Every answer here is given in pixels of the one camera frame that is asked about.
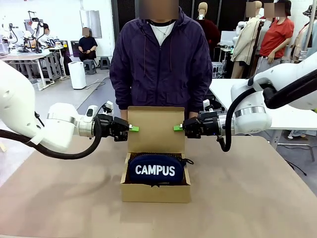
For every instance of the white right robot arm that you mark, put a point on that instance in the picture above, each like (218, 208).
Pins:
(272, 99)

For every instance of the background person black shirt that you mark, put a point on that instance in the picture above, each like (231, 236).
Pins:
(87, 45)

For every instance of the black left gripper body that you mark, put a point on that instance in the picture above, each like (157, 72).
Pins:
(105, 126)

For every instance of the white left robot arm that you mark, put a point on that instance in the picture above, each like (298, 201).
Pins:
(29, 119)

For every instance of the background white robot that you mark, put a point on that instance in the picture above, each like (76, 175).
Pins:
(34, 32)

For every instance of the person's right forearm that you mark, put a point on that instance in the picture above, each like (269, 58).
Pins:
(121, 89)

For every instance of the white background table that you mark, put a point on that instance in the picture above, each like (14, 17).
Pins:
(223, 89)

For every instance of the mannequin in red shirt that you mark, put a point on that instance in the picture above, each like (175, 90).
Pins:
(275, 42)

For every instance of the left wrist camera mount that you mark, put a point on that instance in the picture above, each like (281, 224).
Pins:
(108, 107)

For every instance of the person in purple jacket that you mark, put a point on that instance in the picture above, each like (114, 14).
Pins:
(161, 67)

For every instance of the mannequin in beige coat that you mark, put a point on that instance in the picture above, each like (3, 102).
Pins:
(245, 44)

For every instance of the person's right hand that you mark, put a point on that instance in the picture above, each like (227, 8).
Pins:
(124, 114)

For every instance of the white air purifier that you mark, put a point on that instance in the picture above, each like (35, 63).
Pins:
(77, 75)

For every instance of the brown cardboard box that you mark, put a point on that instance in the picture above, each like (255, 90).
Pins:
(155, 193)

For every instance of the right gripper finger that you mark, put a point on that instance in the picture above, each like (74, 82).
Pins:
(188, 125)
(188, 134)

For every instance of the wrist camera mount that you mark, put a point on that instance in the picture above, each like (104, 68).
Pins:
(108, 107)
(208, 106)

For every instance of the mannequin in dark red top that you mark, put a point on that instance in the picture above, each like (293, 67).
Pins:
(209, 32)

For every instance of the person's left hand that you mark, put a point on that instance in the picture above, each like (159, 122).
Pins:
(193, 115)

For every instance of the background workbench table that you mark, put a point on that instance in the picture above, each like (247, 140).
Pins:
(22, 57)

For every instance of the grey plastic stool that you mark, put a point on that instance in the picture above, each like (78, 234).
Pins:
(89, 66)
(105, 63)

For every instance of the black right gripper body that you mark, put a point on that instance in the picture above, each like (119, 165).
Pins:
(209, 124)

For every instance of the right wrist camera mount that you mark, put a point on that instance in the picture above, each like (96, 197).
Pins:
(208, 106)

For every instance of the white computer case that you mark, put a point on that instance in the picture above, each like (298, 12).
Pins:
(218, 70)

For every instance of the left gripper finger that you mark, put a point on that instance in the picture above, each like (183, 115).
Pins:
(121, 135)
(123, 124)

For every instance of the navy Campus pouch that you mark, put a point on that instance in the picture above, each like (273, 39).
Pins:
(154, 169)

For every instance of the grey wall panel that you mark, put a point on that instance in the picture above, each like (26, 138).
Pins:
(90, 24)

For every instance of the person's left forearm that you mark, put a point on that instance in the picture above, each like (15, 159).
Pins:
(201, 89)

